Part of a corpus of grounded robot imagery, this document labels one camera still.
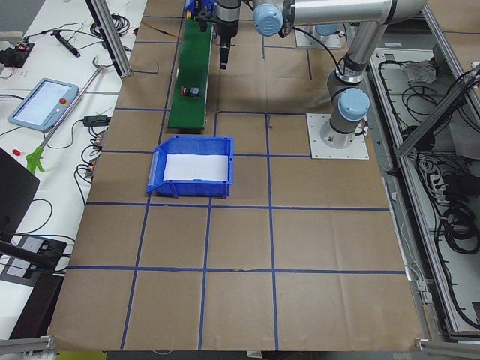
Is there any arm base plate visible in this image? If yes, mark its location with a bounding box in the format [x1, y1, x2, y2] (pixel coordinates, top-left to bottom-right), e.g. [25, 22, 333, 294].
[295, 25, 345, 50]
[306, 113, 369, 161]

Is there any black flat tool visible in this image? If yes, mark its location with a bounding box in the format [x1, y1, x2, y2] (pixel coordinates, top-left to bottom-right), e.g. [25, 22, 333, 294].
[50, 30, 81, 58]

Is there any black power adapter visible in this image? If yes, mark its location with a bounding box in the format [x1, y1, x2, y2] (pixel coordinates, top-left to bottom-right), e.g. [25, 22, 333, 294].
[82, 115, 111, 128]

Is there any red mushroom push button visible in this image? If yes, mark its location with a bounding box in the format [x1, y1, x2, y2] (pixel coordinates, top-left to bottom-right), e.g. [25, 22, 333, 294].
[180, 86, 200, 98]

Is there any left blue plastic bin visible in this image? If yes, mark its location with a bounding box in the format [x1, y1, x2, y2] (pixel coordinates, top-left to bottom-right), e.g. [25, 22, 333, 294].
[146, 136, 234, 199]

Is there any right blue plastic bin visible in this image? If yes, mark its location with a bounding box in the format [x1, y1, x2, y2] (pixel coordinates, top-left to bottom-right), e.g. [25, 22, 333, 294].
[184, 0, 217, 19]

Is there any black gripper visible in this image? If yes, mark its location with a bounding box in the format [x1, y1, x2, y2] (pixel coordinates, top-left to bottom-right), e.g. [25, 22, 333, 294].
[216, 7, 240, 70]
[196, 7, 216, 32]

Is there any blue plastic bin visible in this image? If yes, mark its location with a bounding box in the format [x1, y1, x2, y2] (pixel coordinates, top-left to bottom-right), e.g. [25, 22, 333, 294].
[146, 136, 234, 199]
[184, 0, 217, 19]

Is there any green conveyor belt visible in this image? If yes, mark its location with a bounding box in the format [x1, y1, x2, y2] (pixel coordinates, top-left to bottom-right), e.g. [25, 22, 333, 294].
[167, 19, 212, 134]

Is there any white foam pad left bin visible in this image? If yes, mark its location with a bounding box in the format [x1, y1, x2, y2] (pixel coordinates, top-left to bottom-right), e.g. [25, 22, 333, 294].
[163, 154, 229, 181]

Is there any aluminium frame post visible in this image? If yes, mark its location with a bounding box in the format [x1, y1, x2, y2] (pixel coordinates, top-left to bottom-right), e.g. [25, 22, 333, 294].
[85, 0, 131, 79]

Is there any reacher grabber tool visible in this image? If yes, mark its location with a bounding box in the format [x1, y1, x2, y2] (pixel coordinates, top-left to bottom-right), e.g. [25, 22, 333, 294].
[26, 57, 113, 175]

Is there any teach pendant tablet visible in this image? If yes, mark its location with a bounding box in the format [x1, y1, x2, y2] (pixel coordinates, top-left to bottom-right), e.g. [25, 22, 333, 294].
[7, 78, 79, 131]

